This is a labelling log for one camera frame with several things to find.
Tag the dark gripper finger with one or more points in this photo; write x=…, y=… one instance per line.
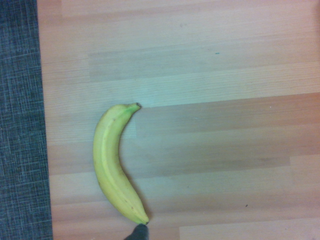
x=139, y=233

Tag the yellow banana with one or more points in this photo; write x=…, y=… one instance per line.
x=110, y=160

